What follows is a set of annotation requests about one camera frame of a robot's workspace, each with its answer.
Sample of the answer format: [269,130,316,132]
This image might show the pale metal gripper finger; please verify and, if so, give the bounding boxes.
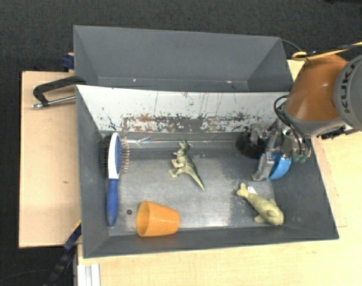
[251,155,270,182]
[264,156,275,181]

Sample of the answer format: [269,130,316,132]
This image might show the black round object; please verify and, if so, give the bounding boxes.
[235,132,264,160]

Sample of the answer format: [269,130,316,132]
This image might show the yellow-green toy whale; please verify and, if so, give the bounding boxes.
[236,182,285,227]

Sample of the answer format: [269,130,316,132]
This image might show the green toy dinosaur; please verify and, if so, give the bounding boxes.
[168,139,206,192]

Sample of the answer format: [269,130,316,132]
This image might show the orange plastic cup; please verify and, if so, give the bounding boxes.
[135,200,181,238]

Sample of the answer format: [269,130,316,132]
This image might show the grey metal bin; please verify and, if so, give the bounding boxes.
[72,24,340,259]

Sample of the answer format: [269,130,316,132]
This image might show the blue and white hairbrush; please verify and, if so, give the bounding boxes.
[99,132,130,228]

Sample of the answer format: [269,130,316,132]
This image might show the pale wood board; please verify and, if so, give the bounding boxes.
[18,70,82,248]

